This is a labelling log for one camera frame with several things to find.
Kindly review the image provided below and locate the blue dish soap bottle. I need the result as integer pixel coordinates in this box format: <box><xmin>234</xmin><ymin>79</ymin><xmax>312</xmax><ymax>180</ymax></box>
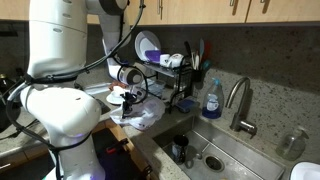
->
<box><xmin>202</xmin><ymin>78</ymin><xmax>224</xmax><ymax>119</ymax></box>

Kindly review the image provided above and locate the white saucer plate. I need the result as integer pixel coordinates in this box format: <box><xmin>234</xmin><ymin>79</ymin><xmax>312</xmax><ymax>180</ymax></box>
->
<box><xmin>106</xmin><ymin>94</ymin><xmax>124</xmax><ymax>105</ymax></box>

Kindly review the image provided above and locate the stainless steel sink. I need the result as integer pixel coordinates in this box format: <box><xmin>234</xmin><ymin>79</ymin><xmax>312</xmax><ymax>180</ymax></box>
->
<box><xmin>153</xmin><ymin>117</ymin><xmax>285</xmax><ymax>180</ymax></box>

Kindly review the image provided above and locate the curved metal faucet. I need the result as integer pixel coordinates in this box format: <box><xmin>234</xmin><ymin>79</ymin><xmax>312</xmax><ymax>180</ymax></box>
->
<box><xmin>225</xmin><ymin>77</ymin><xmax>257</xmax><ymax>138</ymax></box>

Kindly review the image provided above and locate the clear plastic container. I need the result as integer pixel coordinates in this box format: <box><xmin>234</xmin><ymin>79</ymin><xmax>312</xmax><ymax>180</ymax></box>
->
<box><xmin>147</xmin><ymin>79</ymin><xmax>165</xmax><ymax>97</ymax></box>

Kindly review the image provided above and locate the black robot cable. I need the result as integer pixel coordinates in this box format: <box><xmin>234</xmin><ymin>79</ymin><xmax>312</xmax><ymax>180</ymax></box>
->
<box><xmin>5</xmin><ymin>0</ymin><xmax>150</xmax><ymax>180</ymax></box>

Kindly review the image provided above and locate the white patterned mug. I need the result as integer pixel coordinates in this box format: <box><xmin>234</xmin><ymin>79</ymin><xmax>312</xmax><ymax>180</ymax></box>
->
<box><xmin>169</xmin><ymin>53</ymin><xmax>184</xmax><ymax>68</ymax></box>

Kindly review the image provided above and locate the black utensil holder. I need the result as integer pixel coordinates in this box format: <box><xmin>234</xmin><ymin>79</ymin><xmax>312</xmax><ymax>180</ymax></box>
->
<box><xmin>192</xmin><ymin>70</ymin><xmax>205</xmax><ymax>89</ymax></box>

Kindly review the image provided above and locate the blue sponge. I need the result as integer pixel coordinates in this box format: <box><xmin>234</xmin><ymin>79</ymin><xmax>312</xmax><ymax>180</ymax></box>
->
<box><xmin>176</xmin><ymin>98</ymin><xmax>198</xmax><ymax>113</ymax></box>

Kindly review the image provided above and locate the purple plastic bowl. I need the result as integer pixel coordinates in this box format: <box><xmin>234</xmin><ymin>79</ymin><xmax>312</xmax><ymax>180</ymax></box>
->
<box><xmin>145</xmin><ymin>50</ymin><xmax>161</xmax><ymax>64</ymax></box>

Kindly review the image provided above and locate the large white plate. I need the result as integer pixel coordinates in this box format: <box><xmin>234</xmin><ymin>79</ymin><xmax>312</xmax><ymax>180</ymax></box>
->
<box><xmin>135</xmin><ymin>31</ymin><xmax>161</xmax><ymax>61</ymax></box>

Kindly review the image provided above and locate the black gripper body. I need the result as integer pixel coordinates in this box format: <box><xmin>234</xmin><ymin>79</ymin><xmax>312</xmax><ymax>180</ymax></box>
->
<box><xmin>121</xmin><ymin>86</ymin><xmax>144</xmax><ymax>105</ymax></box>

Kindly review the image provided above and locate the red spatula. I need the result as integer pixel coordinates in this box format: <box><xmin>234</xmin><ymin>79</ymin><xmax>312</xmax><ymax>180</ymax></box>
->
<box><xmin>202</xmin><ymin>41</ymin><xmax>212</xmax><ymax>61</ymax></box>

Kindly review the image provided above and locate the black mug in sink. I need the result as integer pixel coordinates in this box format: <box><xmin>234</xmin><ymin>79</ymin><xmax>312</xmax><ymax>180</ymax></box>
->
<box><xmin>172</xmin><ymin>135</ymin><xmax>189</xmax><ymax>164</ymax></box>

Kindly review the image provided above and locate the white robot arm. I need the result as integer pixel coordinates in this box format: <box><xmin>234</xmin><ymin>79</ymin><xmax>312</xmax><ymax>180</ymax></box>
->
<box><xmin>21</xmin><ymin>0</ymin><xmax>142</xmax><ymax>180</ymax></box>

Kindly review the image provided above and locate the white plastic shopping bag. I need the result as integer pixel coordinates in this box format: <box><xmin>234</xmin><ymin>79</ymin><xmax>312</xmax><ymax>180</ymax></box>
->
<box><xmin>110</xmin><ymin>97</ymin><xmax>166</xmax><ymax>131</ymax></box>

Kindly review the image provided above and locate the clear soap dispenser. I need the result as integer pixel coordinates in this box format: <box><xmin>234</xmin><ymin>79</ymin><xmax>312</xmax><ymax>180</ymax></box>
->
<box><xmin>276</xmin><ymin>126</ymin><xmax>309</xmax><ymax>161</ymax></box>

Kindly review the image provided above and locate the black wire dish rack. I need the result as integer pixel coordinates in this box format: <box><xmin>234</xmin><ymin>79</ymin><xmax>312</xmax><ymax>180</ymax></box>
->
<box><xmin>141</xmin><ymin>62</ymin><xmax>193</xmax><ymax>111</ymax></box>

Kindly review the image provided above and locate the white plate at corner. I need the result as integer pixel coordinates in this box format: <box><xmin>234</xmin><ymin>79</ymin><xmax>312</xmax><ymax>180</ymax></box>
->
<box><xmin>290</xmin><ymin>162</ymin><xmax>320</xmax><ymax>180</ymax></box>

